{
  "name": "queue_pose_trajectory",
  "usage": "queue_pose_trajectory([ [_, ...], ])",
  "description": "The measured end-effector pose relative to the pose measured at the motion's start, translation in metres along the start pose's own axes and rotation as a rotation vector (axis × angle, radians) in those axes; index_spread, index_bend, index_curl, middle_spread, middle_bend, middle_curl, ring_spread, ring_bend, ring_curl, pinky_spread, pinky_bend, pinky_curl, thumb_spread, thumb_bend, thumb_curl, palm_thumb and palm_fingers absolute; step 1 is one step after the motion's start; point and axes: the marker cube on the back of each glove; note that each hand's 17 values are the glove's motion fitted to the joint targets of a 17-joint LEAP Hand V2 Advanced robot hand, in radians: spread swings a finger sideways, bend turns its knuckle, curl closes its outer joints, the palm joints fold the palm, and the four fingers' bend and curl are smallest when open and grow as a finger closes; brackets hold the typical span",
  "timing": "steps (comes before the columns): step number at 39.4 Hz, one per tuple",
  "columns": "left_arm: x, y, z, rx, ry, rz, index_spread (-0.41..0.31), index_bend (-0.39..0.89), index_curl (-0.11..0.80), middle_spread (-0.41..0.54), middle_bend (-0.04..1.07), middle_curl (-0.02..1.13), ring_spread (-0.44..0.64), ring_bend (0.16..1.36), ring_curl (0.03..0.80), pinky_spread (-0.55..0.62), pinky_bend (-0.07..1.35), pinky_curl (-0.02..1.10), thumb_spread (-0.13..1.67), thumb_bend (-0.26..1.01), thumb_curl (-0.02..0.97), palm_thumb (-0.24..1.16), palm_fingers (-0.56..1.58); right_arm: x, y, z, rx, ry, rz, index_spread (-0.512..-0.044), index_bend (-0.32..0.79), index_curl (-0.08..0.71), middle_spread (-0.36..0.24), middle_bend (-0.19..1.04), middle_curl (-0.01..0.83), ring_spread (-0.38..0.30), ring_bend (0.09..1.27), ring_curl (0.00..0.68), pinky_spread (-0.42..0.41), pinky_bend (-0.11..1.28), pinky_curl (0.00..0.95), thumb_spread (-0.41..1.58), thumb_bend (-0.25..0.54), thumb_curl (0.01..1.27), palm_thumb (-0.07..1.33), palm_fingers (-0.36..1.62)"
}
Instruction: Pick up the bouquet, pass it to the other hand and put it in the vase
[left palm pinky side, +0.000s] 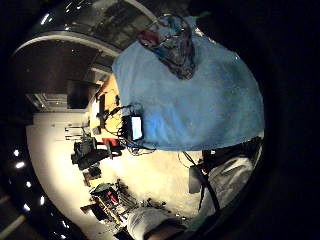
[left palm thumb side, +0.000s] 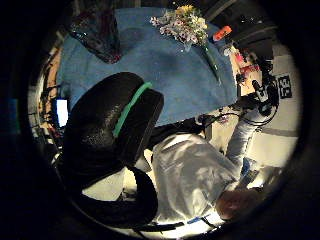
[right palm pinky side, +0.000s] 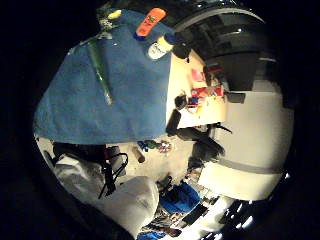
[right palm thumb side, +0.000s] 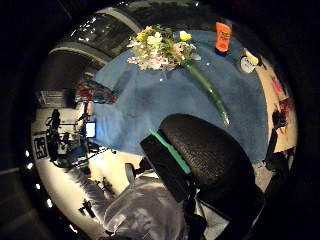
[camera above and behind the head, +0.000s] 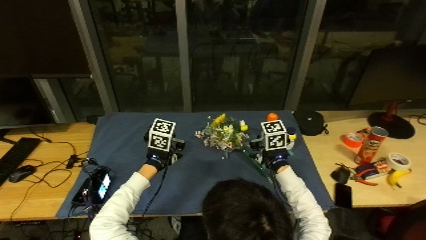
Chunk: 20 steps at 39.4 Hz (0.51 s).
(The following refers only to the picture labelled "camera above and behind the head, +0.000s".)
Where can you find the person's right hand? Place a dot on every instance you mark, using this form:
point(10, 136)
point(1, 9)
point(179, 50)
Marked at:
point(275, 161)

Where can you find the person's left hand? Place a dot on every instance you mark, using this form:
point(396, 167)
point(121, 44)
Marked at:
point(155, 160)

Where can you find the white marker cube left glove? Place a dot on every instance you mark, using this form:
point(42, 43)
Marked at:
point(161, 134)

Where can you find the white marker cube glove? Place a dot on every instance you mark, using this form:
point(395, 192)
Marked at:
point(273, 135)
point(161, 134)

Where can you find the white marker cube right glove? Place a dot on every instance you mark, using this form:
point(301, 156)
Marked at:
point(273, 135)

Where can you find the blue table cloth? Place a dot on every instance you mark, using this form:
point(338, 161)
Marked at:
point(199, 176)

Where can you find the black cap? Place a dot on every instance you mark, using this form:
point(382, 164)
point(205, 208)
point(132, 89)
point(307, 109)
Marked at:
point(309, 122)

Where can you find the mixed flower bouquet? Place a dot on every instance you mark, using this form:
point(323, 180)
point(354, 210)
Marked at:
point(223, 134)

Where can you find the small black pouch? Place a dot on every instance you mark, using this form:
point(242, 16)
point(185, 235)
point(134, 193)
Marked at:
point(341, 174)

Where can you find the phone with lit screen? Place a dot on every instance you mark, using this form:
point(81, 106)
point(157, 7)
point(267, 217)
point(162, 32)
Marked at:
point(96, 188)

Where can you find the black smartphone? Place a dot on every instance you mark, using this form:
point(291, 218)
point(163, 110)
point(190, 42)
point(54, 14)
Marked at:
point(342, 195)

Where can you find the orange tape roll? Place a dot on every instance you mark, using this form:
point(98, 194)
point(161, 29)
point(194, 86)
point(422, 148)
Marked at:
point(353, 140)

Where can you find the red chips can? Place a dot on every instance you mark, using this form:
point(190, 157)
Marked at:
point(370, 146)

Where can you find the colourful snack packet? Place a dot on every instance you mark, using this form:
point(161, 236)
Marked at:
point(375, 168)

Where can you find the black bag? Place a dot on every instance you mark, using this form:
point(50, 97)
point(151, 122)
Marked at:
point(350, 222)

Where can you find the white tape roll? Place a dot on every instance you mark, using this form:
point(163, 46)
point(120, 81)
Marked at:
point(398, 161)

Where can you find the yellow banana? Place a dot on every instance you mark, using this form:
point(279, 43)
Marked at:
point(395, 177)

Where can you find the black round monitor stand base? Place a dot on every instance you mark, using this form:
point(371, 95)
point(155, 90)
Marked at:
point(391, 124)

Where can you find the black computer mouse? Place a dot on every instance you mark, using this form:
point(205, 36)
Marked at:
point(21, 173)

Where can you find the black keyboard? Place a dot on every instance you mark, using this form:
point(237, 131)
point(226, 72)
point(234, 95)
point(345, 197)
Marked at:
point(16, 157)

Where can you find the dark computer monitor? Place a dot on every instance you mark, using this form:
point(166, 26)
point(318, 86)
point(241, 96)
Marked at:
point(24, 100)

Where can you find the dark tilted monitor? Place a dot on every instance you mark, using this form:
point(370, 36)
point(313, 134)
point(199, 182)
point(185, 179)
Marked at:
point(390, 77)

